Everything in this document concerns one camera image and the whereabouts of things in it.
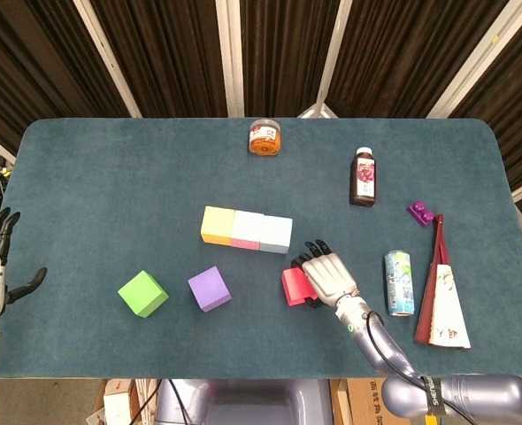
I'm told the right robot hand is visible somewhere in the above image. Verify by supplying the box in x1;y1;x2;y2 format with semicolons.
290;238;360;309

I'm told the red foam cube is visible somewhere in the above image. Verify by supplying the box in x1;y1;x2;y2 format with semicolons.
281;267;319;307

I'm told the light blue foam cube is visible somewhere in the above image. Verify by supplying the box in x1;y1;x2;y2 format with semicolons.
258;215;294;256

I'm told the yellow foam cube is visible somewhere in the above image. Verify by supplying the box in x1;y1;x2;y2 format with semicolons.
200;205;236;246

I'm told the light blue drink can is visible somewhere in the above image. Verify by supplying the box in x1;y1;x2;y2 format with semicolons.
384;250;416;318

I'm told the pink foam cube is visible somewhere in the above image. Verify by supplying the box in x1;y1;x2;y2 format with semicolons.
230;210;265;251

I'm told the dark juice bottle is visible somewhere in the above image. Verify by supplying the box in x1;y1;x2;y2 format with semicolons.
349;147;380;208

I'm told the purple toy brick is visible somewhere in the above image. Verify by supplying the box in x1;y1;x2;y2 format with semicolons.
406;201;435;229

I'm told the red and white folding fan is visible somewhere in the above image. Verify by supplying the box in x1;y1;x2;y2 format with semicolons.
414;213;472;351

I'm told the purple foam cube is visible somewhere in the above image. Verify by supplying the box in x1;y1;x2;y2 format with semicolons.
187;266;233;313

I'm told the brown cardboard box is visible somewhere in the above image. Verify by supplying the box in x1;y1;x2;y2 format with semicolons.
347;379;395;425

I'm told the grey robot torso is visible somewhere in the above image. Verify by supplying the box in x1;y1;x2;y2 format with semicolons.
157;379;333;425

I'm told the orange snack jar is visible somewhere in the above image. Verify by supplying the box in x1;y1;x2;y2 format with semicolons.
249;119;284;157

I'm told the green foam cube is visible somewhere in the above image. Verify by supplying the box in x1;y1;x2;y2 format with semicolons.
117;270;170;318

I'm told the teal table cloth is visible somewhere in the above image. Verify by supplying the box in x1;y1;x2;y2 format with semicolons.
0;117;522;381

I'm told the white carton box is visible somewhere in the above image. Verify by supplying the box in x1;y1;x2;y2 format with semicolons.
103;379;134;425

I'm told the dark brown curtain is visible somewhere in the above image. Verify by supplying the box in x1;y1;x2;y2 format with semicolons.
0;0;522;213

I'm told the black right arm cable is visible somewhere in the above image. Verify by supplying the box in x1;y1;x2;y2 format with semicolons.
365;311;448;417

